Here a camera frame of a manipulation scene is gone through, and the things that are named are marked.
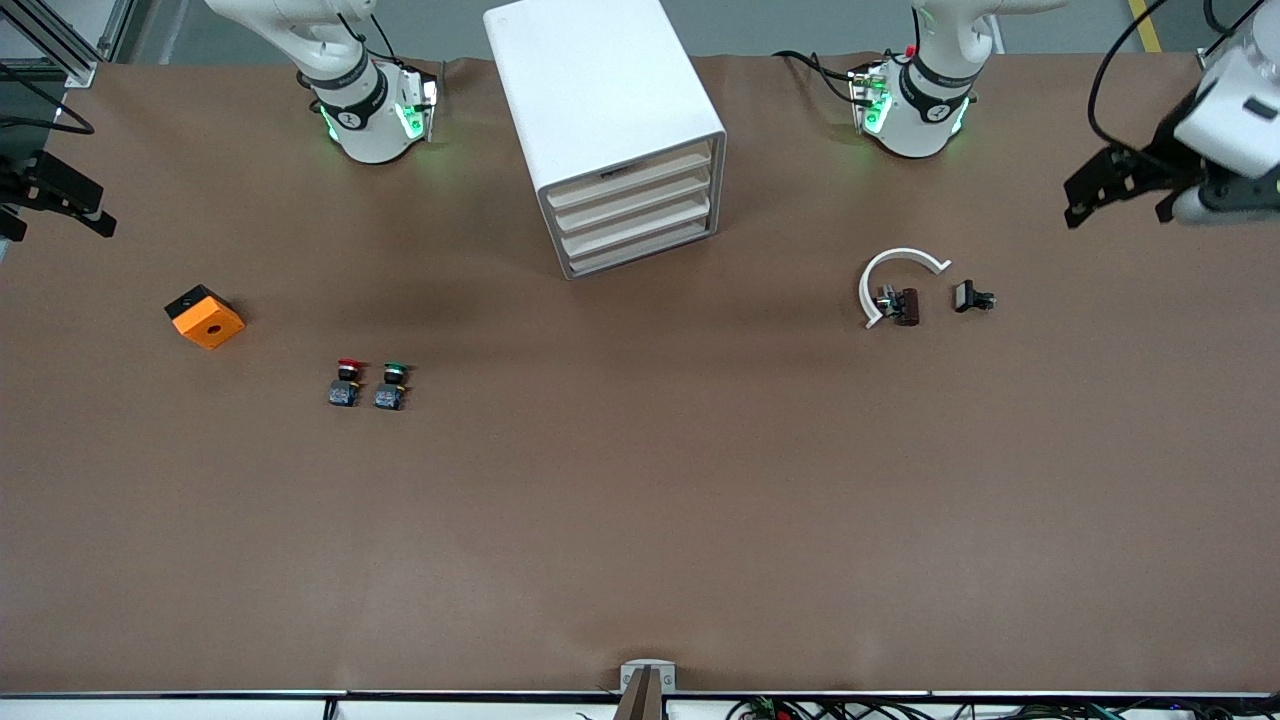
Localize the white table frame edge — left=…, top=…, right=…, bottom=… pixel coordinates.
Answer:
left=0, top=690, right=1280, bottom=720

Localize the black base cable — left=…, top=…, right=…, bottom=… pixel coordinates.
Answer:
left=772, top=48, right=863, bottom=103

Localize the red push button switch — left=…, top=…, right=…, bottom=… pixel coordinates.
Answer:
left=328, top=358, right=365, bottom=408

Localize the brown table mat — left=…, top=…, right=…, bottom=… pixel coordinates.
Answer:
left=0, top=50, right=1280, bottom=696

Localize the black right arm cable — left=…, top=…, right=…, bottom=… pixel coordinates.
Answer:
left=0, top=62, right=97, bottom=137

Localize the grey metal bracket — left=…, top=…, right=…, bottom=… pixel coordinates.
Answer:
left=620, top=660, right=677, bottom=693

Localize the orange black button enclosure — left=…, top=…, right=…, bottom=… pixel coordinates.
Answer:
left=164, top=284, right=247, bottom=351

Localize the black cable bundle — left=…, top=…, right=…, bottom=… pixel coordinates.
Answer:
left=725, top=697, right=1280, bottom=720

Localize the white curved plastic piece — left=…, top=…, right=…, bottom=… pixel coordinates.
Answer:
left=858, top=247, right=953, bottom=330

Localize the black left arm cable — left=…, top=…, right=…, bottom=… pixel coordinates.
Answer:
left=1088, top=0, right=1243, bottom=153

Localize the small brown terminal part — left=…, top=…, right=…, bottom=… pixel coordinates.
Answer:
left=875, top=285, right=921, bottom=328

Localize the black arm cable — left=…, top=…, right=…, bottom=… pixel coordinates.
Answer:
left=0, top=62, right=97, bottom=137
left=1088, top=0, right=1243, bottom=153

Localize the green push button switch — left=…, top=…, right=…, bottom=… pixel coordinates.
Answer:
left=373, top=362, right=411, bottom=412

